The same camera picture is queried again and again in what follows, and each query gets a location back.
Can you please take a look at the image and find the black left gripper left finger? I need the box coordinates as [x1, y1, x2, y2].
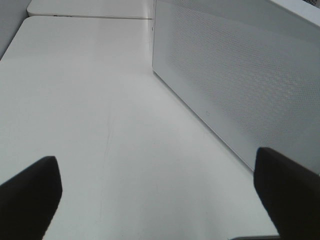
[0, 156, 62, 240]

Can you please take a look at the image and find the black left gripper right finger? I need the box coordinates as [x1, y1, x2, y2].
[253, 147, 320, 240]

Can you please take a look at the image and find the white microwave door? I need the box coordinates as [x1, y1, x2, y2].
[152, 0, 320, 173]

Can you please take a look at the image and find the white microwave oven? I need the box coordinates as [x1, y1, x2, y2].
[270, 0, 320, 27]

